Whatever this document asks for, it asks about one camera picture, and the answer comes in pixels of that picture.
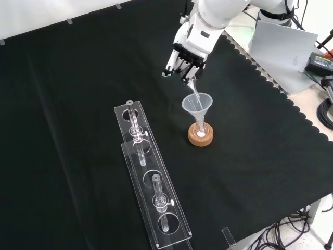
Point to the clear weighing funnel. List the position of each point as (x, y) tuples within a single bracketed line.
[(195, 89)]

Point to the small glass round-bottom flask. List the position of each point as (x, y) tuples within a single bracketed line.
[(200, 134)]

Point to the clear acrylic funnel stand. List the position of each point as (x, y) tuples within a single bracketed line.
[(145, 161)]

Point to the translucent plastic funnel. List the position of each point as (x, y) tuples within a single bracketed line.
[(205, 106)]

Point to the black bench cloth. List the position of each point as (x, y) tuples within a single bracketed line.
[(78, 104)]

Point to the grey tape piece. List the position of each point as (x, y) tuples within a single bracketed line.
[(2, 42), (70, 21), (118, 6)]

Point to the silver mounting plate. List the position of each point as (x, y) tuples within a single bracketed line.
[(291, 80)]

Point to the pale board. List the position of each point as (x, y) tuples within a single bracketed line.
[(281, 44)]

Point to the black power adapter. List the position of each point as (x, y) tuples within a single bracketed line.
[(320, 62)]

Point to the black tripod leg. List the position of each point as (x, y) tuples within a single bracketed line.
[(323, 43)]

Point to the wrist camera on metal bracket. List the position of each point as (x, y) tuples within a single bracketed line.
[(184, 19)]

